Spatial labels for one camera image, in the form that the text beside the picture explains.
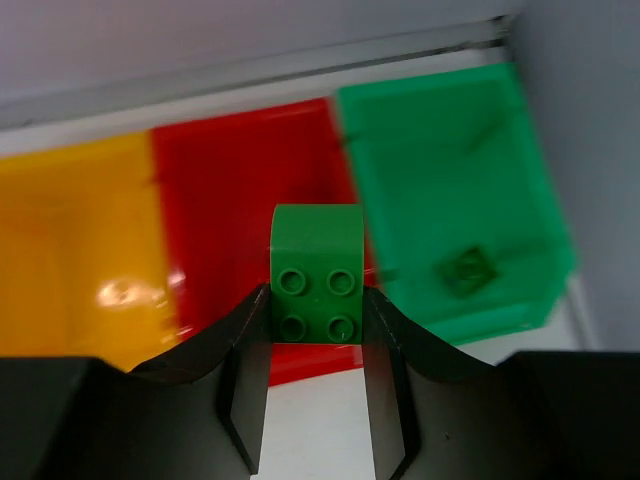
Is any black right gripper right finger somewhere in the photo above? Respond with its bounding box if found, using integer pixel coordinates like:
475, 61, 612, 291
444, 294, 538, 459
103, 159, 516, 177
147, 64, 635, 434
362, 288, 639, 479

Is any yellow plastic bin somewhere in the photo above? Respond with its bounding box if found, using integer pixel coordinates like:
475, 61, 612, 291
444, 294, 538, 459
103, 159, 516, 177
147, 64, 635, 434
1, 133, 179, 370

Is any green plastic bin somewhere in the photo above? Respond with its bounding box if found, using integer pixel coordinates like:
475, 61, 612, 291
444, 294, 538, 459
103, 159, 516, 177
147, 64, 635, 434
336, 63, 576, 344

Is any green square lego brick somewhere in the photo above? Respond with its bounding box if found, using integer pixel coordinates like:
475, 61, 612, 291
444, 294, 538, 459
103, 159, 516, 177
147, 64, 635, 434
435, 246, 499, 299

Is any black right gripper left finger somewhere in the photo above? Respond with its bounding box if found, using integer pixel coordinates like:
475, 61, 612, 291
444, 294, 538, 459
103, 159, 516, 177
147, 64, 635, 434
1, 285, 272, 479

